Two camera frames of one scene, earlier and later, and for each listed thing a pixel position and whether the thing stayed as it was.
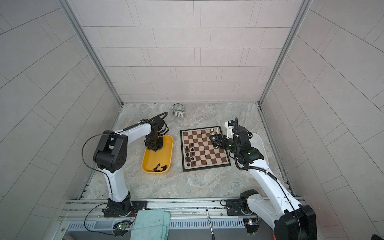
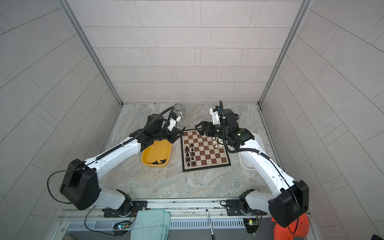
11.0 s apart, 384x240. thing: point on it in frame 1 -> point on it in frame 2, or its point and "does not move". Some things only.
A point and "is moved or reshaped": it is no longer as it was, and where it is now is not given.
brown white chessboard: (198, 152) does not move
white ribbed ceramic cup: (178, 110) does not move
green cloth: (151, 224) does not move
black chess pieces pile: (164, 168) -> (163, 161)
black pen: (212, 235) does not move
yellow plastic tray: (159, 162) is moved or reshaped
